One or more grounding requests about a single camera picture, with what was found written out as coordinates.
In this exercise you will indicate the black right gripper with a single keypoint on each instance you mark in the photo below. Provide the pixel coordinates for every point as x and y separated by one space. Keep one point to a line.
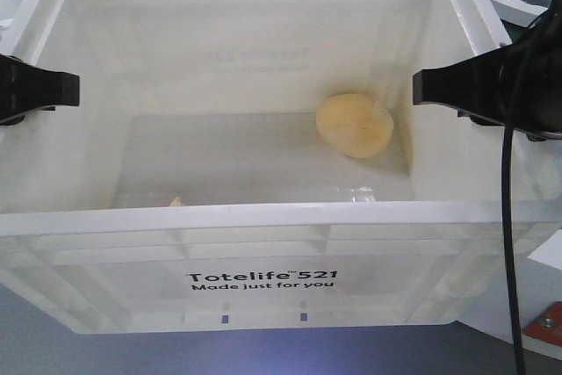
518 84

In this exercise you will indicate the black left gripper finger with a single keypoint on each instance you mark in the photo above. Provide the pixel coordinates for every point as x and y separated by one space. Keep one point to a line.
26 88

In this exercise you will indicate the yellow round plush toy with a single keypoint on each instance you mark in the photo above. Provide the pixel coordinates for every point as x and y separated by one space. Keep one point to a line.
354 124

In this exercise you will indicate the white plastic tote box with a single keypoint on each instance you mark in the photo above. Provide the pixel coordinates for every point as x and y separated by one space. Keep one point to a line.
214 101

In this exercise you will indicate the red conveyor nameplate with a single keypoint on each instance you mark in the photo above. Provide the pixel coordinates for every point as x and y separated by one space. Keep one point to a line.
547 326

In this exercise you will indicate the white curved conveyor outer rail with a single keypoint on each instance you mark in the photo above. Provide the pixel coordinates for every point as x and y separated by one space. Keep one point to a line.
538 278

